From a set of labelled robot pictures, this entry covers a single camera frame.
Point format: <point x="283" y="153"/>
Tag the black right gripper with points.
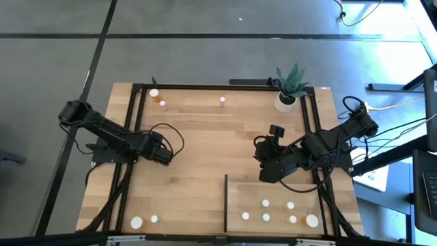
<point x="276" y="164"/>

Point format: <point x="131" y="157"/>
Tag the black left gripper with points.
<point x="158" y="148"/>

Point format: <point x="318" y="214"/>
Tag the small black post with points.
<point x="154" y="82"/>

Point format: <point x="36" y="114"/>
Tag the black monitor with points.
<point x="431" y="109"/>

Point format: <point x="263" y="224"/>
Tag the white box with logo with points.
<point x="373" y="177"/>

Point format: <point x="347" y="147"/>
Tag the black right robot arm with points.
<point x="327" y="143"/>

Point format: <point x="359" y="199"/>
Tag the black stand leg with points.
<point x="385" y="87"/>

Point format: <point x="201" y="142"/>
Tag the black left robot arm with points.
<point x="102" y="130"/>

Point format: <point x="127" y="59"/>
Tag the grey floor object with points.
<point x="10" y="158"/>

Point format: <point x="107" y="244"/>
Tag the black diagonal stand bar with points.
<point x="392" y="155"/>

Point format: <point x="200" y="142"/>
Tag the black aluminium table frame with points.
<point x="205" y="87"/>

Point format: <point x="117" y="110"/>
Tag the green plant white pot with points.
<point x="290" y="89"/>

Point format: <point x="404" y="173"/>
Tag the large orange medicine bottle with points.
<point x="136" y="222"/>
<point x="154" y="93"/>
<point x="312" y="220"/>

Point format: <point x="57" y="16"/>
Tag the black keyboard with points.
<point x="426" y="191"/>

